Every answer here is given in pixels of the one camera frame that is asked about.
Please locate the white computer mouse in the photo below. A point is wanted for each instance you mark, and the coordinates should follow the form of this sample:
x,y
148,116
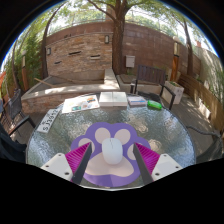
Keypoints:
x,y
112,151

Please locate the dark slatted wooden armchair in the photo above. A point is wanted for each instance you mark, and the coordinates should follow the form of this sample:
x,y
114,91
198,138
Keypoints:
x,y
151,75

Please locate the grey wall-mounted box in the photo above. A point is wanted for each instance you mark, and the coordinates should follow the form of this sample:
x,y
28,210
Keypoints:
x,y
130,61

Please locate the purple paw-shaped mouse pad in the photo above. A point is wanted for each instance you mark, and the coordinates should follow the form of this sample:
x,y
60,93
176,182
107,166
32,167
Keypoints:
x,y
110,173

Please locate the green wipes packet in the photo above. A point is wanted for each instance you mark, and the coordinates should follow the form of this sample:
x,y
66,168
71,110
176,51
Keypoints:
x,y
154,104

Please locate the white lettered sign plate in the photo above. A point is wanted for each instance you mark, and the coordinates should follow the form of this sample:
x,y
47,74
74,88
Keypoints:
x,y
49,120

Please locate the white square planter box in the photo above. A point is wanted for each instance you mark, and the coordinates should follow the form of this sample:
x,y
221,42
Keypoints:
x,y
175,91

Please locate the black metal mesh chair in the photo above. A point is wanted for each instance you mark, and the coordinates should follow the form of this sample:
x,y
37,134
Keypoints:
x,y
16,106
8,146

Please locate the slim tree trunk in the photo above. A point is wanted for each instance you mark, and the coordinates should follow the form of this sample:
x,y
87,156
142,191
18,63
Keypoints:
x,y
189,50

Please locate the white and blue small box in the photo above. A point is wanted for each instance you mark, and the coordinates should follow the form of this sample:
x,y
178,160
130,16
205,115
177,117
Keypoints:
x,y
137,101

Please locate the white flat box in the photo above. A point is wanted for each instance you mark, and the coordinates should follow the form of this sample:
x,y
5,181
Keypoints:
x,y
113,99

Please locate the wooden post lamp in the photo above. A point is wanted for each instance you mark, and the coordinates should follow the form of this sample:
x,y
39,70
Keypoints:
x,y
25,75
176,61

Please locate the large forked tree trunk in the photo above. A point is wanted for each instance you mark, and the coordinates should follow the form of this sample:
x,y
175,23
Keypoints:
x,y
117,43

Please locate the black wall lamp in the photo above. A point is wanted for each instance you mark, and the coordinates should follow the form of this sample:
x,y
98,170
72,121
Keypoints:
x,y
107,39
48,51

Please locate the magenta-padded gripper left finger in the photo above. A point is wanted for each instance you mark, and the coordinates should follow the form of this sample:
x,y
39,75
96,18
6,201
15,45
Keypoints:
x,y
77,159

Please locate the low wooden slat fence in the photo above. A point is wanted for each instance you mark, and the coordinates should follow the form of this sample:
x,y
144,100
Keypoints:
x,y
203,96

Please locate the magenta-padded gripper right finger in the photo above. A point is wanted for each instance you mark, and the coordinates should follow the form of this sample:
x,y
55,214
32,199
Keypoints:
x,y
148,160

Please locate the colourful printed leaflet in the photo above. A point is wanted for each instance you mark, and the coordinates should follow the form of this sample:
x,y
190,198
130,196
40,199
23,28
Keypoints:
x,y
80,103

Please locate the raised stone planter bed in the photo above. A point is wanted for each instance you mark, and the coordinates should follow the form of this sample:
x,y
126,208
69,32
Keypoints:
x,y
63,90

